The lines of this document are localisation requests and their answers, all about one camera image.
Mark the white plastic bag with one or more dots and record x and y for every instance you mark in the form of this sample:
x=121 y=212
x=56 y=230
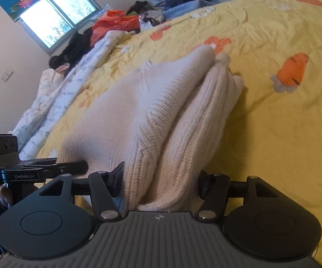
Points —
x=152 y=18

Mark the pale blue cloth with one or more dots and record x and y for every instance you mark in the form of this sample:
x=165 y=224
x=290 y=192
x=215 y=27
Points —
x=188 y=8

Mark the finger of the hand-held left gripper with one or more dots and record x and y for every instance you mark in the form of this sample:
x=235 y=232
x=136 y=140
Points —
x=71 y=169
x=40 y=162

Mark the cream padded blanket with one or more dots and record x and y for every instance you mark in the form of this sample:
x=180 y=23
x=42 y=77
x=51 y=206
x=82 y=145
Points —
x=50 y=82

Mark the small dark cloth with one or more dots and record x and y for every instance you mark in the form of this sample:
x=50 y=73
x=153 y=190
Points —
x=139 y=7

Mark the window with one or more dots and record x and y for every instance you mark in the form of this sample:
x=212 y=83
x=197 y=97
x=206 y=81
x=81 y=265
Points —
x=57 y=16

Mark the white wall switch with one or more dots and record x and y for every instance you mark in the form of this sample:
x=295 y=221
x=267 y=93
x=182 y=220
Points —
x=7 y=76

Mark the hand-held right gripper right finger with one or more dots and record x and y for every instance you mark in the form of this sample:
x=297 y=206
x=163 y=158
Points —
x=207 y=184

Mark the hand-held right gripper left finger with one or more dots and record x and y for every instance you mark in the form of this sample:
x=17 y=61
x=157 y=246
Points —
x=99 y=189

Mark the white knit sweater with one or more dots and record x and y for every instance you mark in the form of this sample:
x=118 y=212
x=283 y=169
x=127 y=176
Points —
x=155 y=111

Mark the orange plastic bag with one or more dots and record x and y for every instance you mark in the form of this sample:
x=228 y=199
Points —
x=113 y=23

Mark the white lettered blanket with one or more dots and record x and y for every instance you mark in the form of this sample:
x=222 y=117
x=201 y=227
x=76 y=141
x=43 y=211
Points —
x=63 y=95

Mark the person's left hand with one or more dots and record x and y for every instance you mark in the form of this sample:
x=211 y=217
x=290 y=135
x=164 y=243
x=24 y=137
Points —
x=4 y=195

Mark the yellow printed quilt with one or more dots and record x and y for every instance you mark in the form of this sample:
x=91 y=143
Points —
x=283 y=134

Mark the black garment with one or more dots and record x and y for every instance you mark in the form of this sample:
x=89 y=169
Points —
x=75 y=47

